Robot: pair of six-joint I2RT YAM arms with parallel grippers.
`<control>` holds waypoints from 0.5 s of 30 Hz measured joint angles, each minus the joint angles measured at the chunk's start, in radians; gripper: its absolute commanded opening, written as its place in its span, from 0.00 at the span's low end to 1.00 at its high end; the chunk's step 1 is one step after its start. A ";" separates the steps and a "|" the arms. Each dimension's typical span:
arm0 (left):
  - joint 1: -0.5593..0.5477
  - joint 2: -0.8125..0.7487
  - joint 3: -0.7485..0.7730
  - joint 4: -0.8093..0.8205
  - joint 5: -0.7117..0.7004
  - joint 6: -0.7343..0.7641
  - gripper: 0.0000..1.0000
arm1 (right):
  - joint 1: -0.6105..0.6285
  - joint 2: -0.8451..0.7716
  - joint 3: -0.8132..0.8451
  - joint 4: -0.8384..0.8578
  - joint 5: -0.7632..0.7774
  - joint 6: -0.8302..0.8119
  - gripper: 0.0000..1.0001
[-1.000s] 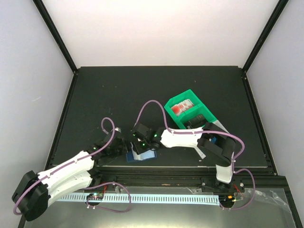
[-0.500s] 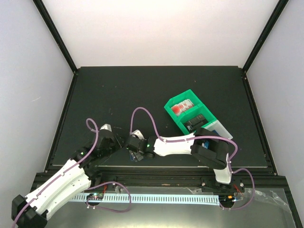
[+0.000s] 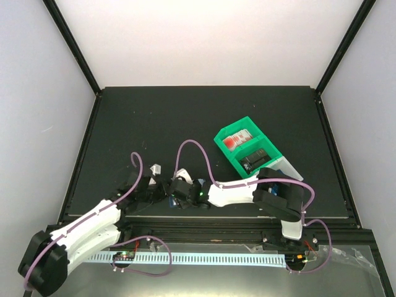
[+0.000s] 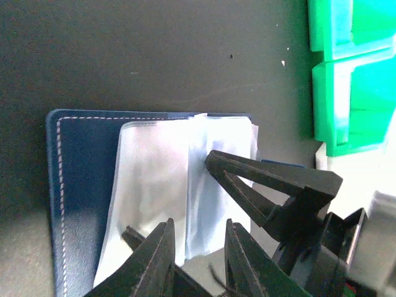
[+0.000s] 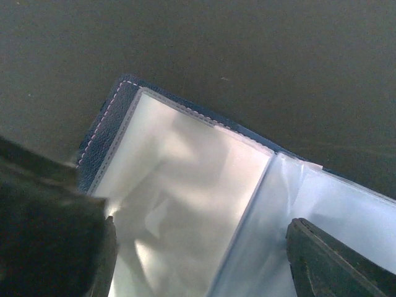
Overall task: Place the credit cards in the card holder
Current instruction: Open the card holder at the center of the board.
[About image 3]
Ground right circuit board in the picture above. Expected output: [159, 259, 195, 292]
[285, 254, 317, 264]

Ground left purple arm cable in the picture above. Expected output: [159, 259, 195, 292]
[24, 151, 144, 291]

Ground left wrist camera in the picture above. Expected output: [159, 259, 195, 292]
[150, 164, 161, 176]

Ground red white credit cards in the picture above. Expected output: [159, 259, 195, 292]
[223, 129, 253, 152]

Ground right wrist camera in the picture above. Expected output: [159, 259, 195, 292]
[174, 168, 193, 184]

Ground blue card holder wallet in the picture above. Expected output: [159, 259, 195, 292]
[169, 179, 203, 209]

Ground white card bin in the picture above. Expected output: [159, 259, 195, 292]
[269, 156, 304, 181]

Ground right black frame post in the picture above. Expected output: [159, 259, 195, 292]
[315, 0, 376, 96]

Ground circuit board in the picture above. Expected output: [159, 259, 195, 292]
[285, 254, 317, 264]
[113, 251, 135, 261]

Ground left black frame post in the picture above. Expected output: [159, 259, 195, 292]
[43, 0, 101, 96]

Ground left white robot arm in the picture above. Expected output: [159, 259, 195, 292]
[17, 176, 168, 296]

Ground white slotted cable duct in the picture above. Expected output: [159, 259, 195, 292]
[86, 251, 286, 268]

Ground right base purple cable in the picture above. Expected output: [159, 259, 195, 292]
[286, 218, 332, 275]

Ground black frame post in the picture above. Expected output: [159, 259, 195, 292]
[315, 0, 376, 96]
[43, 0, 101, 96]

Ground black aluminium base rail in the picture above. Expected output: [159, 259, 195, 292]
[46, 215, 375, 248]

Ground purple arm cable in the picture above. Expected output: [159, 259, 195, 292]
[24, 151, 144, 291]
[174, 139, 316, 217]

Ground blue credit cards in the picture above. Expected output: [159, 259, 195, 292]
[268, 183, 279, 196]

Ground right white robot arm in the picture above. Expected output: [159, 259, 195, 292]
[168, 168, 304, 249]

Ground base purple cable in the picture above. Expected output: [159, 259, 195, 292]
[111, 235, 173, 277]
[286, 218, 332, 275]

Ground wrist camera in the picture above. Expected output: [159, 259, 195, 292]
[150, 164, 161, 176]
[174, 168, 193, 184]

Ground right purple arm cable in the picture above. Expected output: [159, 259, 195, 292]
[174, 139, 316, 217]

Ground green card bin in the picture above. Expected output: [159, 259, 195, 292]
[213, 116, 283, 178]

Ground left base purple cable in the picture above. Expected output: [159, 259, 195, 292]
[111, 235, 173, 277]

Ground left circuit board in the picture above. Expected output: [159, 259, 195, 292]
[113, 251, 135, 261]

